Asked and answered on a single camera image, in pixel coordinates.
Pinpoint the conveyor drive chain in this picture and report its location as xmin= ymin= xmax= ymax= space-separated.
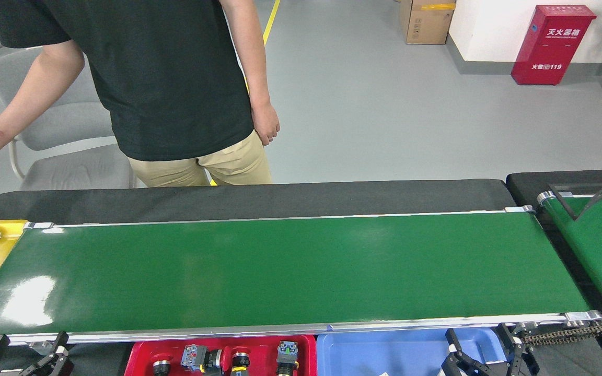
xmin=515 ymin=320 xmax=602 ymax=345

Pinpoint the red plastic bin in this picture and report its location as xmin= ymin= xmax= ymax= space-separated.
xmin=123 ymin=334 xmax=318 ymax=376

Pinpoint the grey office chair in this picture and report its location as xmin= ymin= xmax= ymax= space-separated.
xmin=0 ymin=47 xmax=137 ymax=191

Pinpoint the cardboard box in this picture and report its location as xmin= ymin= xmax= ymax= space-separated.
xmin=399 ymin=0 xmax=457 ymax=45

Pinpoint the blue plastic bin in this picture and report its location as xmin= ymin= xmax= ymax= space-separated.
xmin=316 ymin=326 xmax=513 ymax=376

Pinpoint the person's left hand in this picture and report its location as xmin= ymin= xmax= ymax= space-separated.
xmin=251 ymin=102 xmax=281 ymax=146

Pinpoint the person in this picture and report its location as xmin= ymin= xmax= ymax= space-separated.
xmin=0 ymin=0 xmax=281 ymax=187

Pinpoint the long green conveyor belt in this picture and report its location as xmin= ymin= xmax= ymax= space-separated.
xmin=0 ymin=205 xmax=602 ymax=346

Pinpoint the red fire extinguisher box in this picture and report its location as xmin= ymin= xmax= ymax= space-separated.
xmin=510 ymin=5 xmax=597 ymax=86

